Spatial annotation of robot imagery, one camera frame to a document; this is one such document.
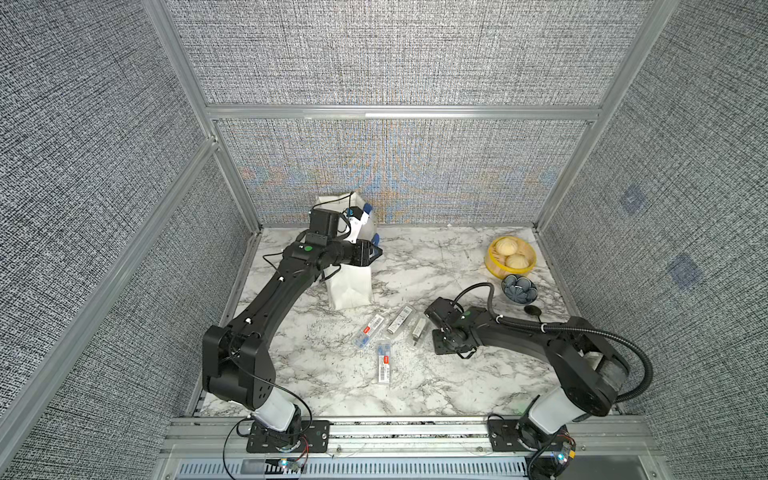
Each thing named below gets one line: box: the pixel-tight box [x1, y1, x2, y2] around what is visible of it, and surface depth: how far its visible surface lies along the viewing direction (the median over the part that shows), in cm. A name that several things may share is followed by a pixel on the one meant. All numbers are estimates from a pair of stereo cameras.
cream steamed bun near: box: [505, 254, 530, 270], surface depth 105 cm
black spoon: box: [524, 305, 542, 323], surface depth 97 cm
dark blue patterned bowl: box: [501, 274, 538, 304], surface depth 100 cm
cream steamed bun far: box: [495, 237, 518, 256], surface depth 107 cm
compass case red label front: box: [377, 343, 391, 384], surface depth 85 cm
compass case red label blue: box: [352, 314, 385, 349], surface depth 92 cm
